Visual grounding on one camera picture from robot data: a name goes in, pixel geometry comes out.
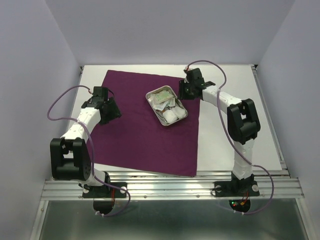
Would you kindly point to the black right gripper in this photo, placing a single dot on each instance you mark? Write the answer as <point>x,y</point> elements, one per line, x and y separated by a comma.
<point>182,85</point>

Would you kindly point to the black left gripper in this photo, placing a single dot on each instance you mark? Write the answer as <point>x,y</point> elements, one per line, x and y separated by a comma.
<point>115,112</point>

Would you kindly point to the stainless steel tray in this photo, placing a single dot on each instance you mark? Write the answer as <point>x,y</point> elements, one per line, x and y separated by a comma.
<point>158,113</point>

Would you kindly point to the white gauze pad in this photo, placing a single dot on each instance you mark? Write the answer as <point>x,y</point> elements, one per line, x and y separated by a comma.
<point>179,112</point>
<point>169,116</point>

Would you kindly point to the green white suture packet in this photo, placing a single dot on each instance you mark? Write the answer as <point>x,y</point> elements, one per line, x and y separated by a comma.
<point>169,103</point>

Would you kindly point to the green gauze bag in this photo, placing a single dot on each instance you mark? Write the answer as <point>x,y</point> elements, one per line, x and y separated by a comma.
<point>161,97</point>

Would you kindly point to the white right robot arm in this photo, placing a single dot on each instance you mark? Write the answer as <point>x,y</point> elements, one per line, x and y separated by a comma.
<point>241,128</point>

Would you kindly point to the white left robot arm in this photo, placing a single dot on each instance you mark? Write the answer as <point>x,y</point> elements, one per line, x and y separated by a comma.
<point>72,155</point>

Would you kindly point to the aluminium right side rail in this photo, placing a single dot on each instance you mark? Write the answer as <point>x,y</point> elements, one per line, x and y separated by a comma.
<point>270,122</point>

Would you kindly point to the aluminium rail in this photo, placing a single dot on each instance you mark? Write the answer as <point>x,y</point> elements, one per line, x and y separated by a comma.
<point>270,122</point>
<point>151,186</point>

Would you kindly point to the aluminium front rail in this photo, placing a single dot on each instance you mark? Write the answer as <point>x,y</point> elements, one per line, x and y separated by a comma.
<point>151,186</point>

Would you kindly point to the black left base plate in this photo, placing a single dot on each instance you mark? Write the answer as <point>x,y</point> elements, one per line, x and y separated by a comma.
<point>104,198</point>

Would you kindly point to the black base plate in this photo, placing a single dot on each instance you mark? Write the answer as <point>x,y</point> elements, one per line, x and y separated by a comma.
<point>104,198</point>
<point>239,191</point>

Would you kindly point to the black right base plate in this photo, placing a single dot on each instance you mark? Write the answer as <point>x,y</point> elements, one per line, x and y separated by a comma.
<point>239,191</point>

